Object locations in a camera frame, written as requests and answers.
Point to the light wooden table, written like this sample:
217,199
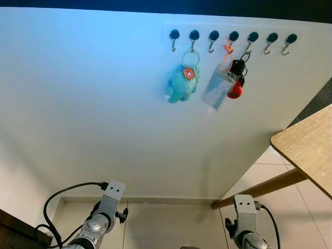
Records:
311,140

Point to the black-capped metal wall hook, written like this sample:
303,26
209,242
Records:
175,34
194,35
253,36
272,37
234,36
213,35
291,38

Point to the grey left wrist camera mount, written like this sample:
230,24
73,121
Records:
113,194

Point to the black key fob red charm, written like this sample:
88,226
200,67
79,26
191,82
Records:
237,67

